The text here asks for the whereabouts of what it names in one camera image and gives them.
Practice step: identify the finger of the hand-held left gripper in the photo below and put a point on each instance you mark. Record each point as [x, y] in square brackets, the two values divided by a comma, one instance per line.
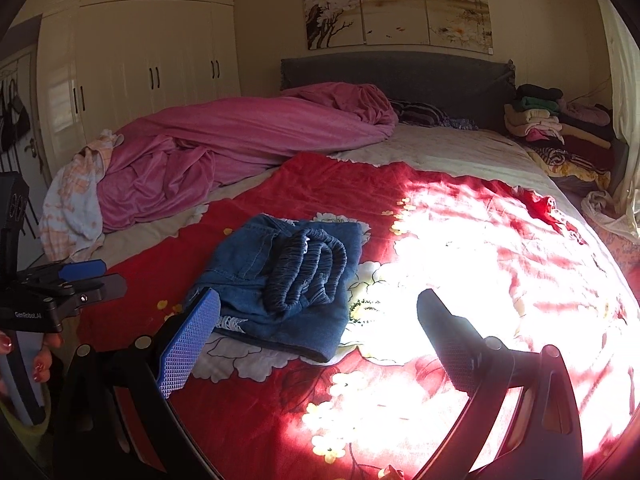
[107, 287]
[82, 269]

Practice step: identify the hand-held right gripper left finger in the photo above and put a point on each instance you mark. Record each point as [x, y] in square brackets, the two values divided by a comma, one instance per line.
[187, 345]

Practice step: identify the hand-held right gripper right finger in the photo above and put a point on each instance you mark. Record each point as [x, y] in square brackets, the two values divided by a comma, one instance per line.
[450, 355]

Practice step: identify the blue denim pants lace hem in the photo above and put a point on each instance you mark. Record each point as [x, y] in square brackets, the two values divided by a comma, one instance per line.
[250, 255]

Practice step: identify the person's left hand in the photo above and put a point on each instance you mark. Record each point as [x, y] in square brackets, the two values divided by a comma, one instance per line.
[45, 360]

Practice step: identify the white orange plaid cloth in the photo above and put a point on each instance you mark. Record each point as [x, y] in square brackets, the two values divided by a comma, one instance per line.
[75, 200]

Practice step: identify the red floral blanket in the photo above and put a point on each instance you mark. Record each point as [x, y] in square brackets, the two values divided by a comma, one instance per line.
[310, 180]

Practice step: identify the white crumpled cloth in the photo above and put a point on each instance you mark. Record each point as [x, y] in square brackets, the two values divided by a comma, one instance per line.
[600, 207]

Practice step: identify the pink blanket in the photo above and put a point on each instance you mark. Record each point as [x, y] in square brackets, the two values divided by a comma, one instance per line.
[250, 130]

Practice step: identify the pile of folded clothes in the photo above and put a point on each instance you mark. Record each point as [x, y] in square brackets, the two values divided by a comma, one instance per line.
[575, 167]

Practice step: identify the pink folded garment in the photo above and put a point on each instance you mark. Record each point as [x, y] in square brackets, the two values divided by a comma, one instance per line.
[542, 135]

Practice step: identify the cream wardrobe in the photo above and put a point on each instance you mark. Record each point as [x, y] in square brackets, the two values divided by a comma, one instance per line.
[130, 35]

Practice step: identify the dark striped pillow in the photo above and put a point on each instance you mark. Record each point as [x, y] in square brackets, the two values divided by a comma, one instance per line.
[425, 112]

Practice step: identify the cream folded garment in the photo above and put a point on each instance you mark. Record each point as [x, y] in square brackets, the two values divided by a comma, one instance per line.
[527, 120]

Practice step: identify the dark red folded blanket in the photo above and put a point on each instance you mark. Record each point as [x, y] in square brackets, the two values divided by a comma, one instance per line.
[585, 142]

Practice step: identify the green folded garment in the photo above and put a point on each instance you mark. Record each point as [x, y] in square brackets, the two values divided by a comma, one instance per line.
[532, 105]

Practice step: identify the black folded garment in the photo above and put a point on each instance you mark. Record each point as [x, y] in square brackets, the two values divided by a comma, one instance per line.
[537, 92]

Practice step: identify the mauve garment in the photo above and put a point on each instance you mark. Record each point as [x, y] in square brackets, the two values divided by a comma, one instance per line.
[590, 114]

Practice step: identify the grey headboard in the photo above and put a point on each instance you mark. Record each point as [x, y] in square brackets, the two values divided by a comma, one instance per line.
[400, 75]

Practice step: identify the floral wall painting panel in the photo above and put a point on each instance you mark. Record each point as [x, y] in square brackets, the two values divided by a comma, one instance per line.
[332, 5]
[457, 5]
[392, 0]

